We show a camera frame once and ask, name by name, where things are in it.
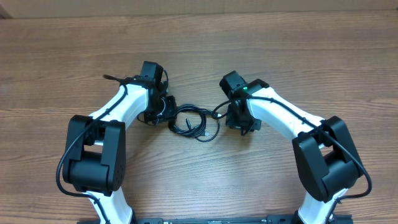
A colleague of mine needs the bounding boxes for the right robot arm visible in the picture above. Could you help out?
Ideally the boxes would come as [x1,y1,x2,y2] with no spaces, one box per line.
[220,71,364,223]

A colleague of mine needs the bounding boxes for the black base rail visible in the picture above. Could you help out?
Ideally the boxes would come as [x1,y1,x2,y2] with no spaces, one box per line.
[132,213,354,224]

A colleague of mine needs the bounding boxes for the black USB-A cable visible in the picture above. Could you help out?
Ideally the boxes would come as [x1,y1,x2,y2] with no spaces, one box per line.
[167,103,223,139]

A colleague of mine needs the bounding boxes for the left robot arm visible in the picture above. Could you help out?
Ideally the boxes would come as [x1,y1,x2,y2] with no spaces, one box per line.
[55,61,176,223]

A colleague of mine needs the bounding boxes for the black micro USB cable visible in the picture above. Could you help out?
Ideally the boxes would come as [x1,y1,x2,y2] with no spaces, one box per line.
[169,105,221,143]

